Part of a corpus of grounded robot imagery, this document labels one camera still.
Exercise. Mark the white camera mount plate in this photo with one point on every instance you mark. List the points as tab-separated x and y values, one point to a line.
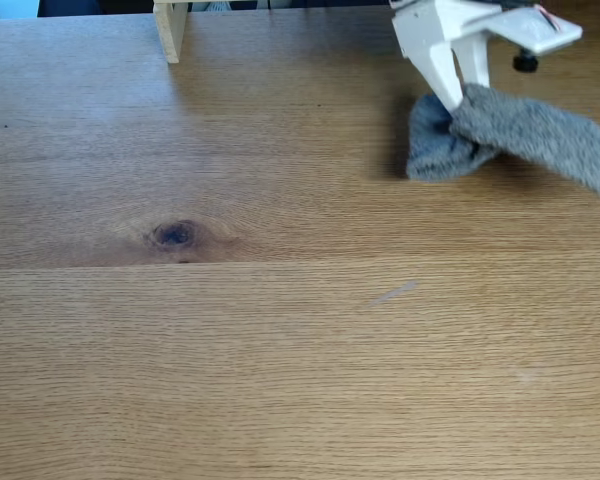
535	32

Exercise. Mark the pale wooden stand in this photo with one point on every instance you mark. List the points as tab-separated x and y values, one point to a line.
172	35

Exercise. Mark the grey terry cleaning cloth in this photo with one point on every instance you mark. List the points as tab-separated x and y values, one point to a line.
530	135

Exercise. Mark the light blue background object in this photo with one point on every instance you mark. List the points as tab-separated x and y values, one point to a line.
7	8

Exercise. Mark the dark background furniture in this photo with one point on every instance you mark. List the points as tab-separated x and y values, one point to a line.
80	7

